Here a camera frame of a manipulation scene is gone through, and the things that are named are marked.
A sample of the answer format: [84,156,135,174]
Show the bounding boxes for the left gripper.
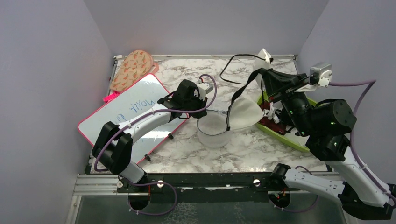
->
[183,92,207,119]

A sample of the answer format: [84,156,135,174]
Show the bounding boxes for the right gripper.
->
[259,67,315,135]

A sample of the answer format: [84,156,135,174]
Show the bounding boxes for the white mesh laundry bag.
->
[196,110,232,148]

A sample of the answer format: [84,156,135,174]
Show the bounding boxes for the black bra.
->
[219,48,273,131]

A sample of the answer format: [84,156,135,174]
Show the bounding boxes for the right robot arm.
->
[259,69,396,220]

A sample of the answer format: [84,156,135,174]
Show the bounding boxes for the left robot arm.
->
[92,78,217,192]

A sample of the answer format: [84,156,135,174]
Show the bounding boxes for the red black garment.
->
[258,100,286,135]

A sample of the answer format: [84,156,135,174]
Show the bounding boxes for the pink framed whiteboard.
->
[78,74,185,164]

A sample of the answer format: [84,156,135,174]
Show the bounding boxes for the green plastic basket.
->
[255,92,319,153]

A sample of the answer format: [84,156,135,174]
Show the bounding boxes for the tulip patterned oven mitt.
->
[110,50,159,92]

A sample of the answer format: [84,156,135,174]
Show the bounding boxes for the pink marker clip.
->
[102,93,118,103]

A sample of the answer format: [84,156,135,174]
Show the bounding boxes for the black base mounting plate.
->
[117,172,291,203]

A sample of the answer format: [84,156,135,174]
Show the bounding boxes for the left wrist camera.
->
[197,82,213,98]

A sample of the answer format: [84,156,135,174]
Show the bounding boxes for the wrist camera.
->
[197,82,213,98]
[309,62,332,87]

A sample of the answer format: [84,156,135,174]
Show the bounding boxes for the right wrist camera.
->
[309,62,332,87]

